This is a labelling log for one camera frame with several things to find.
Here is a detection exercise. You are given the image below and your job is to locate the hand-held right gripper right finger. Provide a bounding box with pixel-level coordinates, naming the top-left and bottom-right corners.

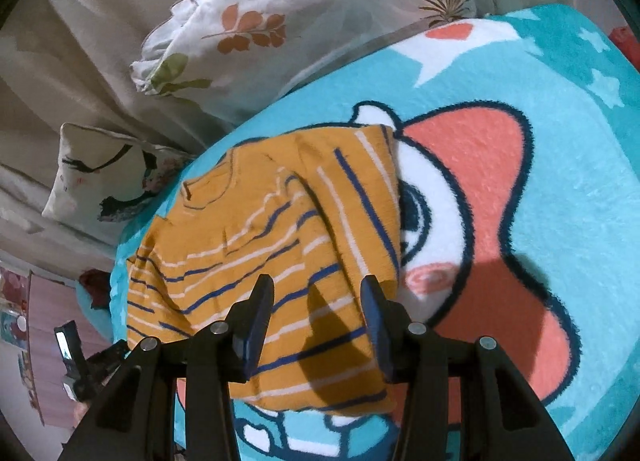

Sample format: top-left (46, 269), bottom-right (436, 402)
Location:
top-left (360, 274), bottom-right (576, 461)

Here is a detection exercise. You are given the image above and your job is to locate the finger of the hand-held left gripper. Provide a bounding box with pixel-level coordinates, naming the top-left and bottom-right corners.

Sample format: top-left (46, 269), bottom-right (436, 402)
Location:
top-left (53, 320), bottom-right (87, 377)

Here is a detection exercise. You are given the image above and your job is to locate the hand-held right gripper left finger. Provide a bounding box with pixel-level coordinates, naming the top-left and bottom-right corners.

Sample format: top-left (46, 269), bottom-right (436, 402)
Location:
top-left (56, 274), bottom-right (275, 461)

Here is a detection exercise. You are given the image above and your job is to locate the yellow striped sweater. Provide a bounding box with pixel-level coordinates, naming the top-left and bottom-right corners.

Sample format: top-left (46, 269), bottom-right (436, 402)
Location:
top-left (125, 123), bottom-right (403, 416)

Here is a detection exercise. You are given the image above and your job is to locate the dark red cloth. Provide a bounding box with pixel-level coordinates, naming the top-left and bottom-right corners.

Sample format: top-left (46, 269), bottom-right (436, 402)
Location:
top-left (77, 268), bottom-right (115, 311)

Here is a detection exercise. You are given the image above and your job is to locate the white eyelash print cushion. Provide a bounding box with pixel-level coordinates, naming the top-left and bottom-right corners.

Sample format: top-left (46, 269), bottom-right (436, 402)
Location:
top-left (42, 122), bottom-right (196, 224)

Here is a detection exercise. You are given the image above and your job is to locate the teal cartoon blanket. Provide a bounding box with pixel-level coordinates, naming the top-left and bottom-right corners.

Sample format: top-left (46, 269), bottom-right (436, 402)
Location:
top-left (75, 3), bottom-right (640, 461)

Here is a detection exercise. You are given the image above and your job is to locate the white leaf print pillow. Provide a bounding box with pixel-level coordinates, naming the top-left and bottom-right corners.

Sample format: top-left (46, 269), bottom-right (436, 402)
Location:
top-left (129, 0), bottom-right (488, 124)

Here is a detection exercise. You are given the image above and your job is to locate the wall poster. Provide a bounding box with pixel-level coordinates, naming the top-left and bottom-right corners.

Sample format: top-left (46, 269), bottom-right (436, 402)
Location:
top-left (0, 265), bottom-right (30, 349)

